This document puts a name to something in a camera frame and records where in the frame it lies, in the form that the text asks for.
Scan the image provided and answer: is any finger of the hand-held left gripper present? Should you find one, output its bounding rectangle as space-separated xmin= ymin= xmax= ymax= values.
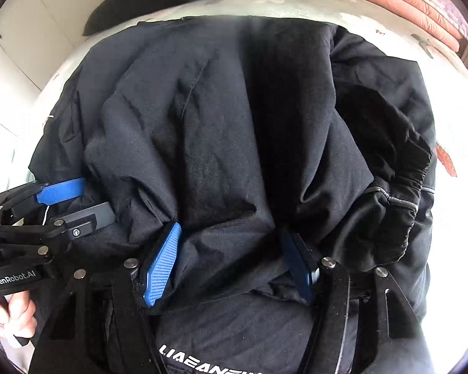
xmin=0 ymin=178 xmax=87 ymax=219
xmin=0 ymin=202 xmax=115 ymax=242

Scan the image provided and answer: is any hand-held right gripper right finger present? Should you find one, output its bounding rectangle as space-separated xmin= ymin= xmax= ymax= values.
xmin=281 ymin=232 xmax=427 ymax=374

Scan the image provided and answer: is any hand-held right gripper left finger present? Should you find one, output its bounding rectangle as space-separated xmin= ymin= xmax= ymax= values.
xmin=31 ymin=221 xmax=182 ymax=374

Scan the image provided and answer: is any black hooded jacket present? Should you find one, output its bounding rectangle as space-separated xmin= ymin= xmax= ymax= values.
xmin=27 ymin=16 xmax=437 ymax=374

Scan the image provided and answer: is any person's left hand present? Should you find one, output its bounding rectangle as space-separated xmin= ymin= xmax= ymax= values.
xmin=0 ymin=290 xmax=37 ymax=349

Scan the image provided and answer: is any white wardrobe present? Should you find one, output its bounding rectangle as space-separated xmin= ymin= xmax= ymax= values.
xmin=0 ymin=0 xmax=98 ymax=149

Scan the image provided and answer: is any folded black garment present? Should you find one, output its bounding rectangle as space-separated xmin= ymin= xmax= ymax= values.
xmin=82 ymin=0 xmax=258 ymax=36

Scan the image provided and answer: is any pink patterned pillow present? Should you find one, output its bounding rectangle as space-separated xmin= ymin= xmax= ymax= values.
xmin=406 ymin=0 xmax=468 ymax=49

